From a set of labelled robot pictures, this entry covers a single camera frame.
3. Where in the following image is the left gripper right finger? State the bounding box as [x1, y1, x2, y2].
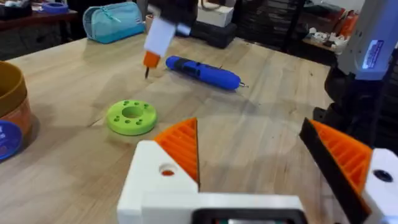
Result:
[298, 117, 398, 224]

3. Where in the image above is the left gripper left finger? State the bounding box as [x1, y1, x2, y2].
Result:
[117, 117, 200, 224]

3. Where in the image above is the blue electric screwdriver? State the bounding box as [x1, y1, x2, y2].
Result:
[165, 55, 249, 91]

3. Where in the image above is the black tool case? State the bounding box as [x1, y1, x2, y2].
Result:
[190, 21, 238, 49]

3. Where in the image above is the white cardboard box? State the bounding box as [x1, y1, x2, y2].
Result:
[196, 1, 234, 29]

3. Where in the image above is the green disc with holes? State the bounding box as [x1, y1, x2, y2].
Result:
[106, 99, 158, 136]

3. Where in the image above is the teal zip bag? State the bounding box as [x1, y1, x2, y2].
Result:
[82, 1, 146, 45]

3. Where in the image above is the stack of black crates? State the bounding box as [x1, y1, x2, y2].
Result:
[235, 0, 307, 53]

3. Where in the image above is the blue tape roll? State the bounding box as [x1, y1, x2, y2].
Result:
[41, 2, 70, 15]

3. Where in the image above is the heap of white parts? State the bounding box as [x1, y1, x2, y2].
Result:
[307, 27, 349, 55]

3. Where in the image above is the orange bag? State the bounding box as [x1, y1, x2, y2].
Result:
[338, 10, 360, 39]

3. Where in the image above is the dark wooden side table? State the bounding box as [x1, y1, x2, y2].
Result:
[0, 9, 78, 32]

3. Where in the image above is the blue round lid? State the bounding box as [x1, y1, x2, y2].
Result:
[0, 119, 24, 162]

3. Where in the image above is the brown and orange tub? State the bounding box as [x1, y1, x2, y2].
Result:
[0, 60, 32, 135]

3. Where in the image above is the black box with clutter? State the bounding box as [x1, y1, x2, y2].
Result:
[0, 0, 34, 20]

